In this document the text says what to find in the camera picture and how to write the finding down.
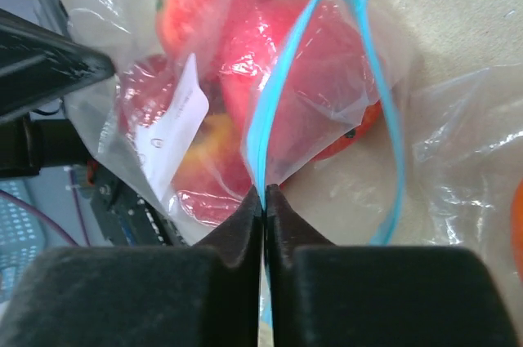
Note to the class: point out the red fake pepper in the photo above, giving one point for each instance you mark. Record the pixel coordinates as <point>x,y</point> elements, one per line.
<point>328,88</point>

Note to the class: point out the clear bag blue zipper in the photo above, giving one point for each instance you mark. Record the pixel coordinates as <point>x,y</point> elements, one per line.
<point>211,98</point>

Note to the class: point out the red yellow fake apple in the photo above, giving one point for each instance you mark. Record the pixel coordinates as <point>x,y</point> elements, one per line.
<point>212,180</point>

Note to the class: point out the fake orange persimmon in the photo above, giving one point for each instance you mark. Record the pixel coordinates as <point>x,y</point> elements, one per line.
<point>517,228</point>

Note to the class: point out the dark red fake apple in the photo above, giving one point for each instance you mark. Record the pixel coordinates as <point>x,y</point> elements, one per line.
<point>146,91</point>

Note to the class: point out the fake orange tangerine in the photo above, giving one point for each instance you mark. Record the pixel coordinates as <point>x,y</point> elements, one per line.
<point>371,115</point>

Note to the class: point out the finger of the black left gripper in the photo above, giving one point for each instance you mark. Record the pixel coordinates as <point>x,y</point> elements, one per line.
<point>39,66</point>

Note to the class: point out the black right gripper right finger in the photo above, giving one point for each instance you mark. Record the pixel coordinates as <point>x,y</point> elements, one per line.
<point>328,295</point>

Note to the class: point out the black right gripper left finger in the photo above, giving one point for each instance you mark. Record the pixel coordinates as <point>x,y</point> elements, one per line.
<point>203,295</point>

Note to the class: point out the clear bag red zipper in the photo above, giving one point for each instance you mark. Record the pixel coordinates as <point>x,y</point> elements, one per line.
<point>466,142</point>

